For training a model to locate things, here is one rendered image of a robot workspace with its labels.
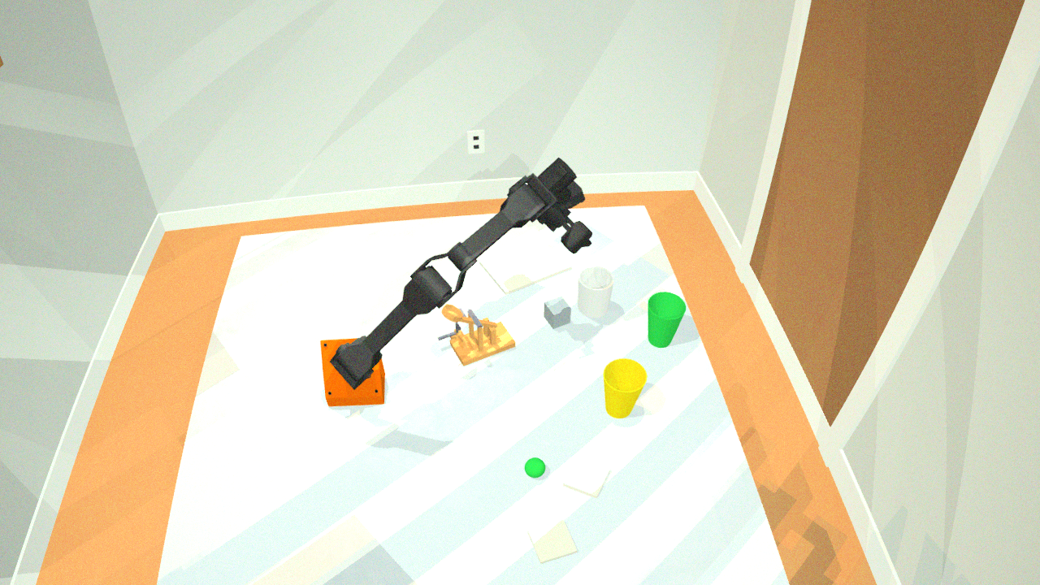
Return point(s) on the white mug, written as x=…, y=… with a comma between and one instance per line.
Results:
x=595, y=286

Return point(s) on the green ball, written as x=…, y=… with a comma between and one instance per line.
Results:
x=535, y=467

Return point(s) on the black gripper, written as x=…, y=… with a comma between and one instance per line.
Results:
x=577, y=234

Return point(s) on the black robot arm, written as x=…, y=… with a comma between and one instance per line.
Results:
x=428, y=289

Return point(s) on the green cup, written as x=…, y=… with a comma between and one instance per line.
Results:
x=665, y=313

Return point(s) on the yellow cup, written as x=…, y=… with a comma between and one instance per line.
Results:
x=624, y=380

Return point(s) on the wooden catapult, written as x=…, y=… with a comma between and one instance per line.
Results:
x=489, y=339

